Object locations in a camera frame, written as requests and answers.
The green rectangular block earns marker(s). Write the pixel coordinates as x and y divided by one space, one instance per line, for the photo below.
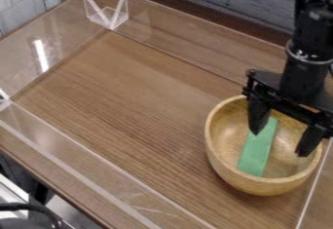
255 150

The clear acrylic front wall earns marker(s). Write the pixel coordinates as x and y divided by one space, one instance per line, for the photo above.
115 198

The brown wooden bowl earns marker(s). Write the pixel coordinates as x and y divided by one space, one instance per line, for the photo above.
286 172

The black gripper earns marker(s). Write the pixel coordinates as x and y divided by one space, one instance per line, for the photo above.
295 93

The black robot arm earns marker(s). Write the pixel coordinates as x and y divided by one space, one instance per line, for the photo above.
312 33

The black metal table frame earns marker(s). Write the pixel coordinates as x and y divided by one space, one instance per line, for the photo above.
33 194

